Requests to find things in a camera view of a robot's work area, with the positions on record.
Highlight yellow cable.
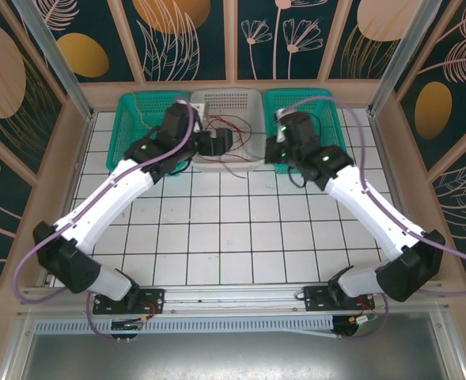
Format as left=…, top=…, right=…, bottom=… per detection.
left=134, top=93, right=149, bottom=124

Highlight small circuit board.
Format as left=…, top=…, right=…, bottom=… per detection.
left=110, top=321, right=145, bottom=332

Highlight aluminium frame post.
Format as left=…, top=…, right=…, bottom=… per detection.
left=13, top=0, right=96, bottom=122
left=366, top=0, right=444, bottom=116

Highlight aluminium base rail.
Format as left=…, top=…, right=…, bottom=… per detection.
left=161, top=287, right=309, bottom=316

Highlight aluminium table edge rail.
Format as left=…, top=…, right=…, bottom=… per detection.
left=38, top=111, right=97, bottom=286
left=369, top=111, right=455, bottom=317

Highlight white slotted cable duct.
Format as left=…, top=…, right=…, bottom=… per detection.
left=34, top=318, right=336, bottom=338

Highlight teal plastic basket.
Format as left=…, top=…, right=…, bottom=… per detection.
left=105, top=90, right=191, bottom=179
left=262, top=87, right=350, bottom=175

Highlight white plastic basket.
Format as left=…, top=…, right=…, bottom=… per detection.
left=187, top=89, right=266, bottom=173

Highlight grey metal panel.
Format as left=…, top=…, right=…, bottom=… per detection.
left=21, top=332, right=449, bottom=380

